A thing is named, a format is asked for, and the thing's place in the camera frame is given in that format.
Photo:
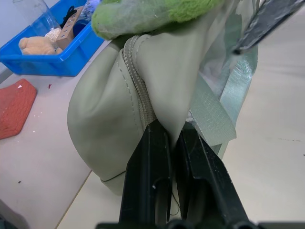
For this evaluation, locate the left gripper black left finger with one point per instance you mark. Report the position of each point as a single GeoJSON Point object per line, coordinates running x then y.
{"type": "Point", "coordinates": [145, 181]}

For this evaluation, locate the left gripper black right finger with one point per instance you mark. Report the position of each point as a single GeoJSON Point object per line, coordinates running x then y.
{"type": "Point", "coordinates": [207, 186]}

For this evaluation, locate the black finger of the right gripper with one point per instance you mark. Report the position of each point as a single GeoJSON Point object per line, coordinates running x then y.
{"type": "Point", "coordinates": [269, 21]}

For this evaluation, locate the pale green zip pouch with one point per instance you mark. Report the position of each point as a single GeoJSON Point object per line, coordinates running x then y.
{"type": "Point", "coordinates": [104, 114]}

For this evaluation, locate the tan plush bear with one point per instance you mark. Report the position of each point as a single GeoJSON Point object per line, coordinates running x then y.
{"type": "Point", "coordinates": [35, 46]}

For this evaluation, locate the red-orange textured pad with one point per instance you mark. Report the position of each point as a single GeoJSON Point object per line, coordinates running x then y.
{"type": "Point", "coordinates": [14, 107]}

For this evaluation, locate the blue plastic bin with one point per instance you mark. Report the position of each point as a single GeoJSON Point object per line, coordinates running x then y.
{"type": "Point", "coordinates": [47, 64]}

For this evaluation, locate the wooden block with holes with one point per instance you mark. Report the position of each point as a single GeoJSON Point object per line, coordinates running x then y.
{"type": "Point", "coordinates": [68, 33]}

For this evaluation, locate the white beads pile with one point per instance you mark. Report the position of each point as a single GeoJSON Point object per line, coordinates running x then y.
{"type": "Point", "coordinates": [53, 34]}

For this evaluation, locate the clear bottle with blue base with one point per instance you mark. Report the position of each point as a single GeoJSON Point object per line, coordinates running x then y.
{"type": "Point", "coordinates": [83, 16]}

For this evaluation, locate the clear plastic container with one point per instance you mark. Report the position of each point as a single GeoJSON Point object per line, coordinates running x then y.
{"type": "Point", "coordinates": [35, 16]}

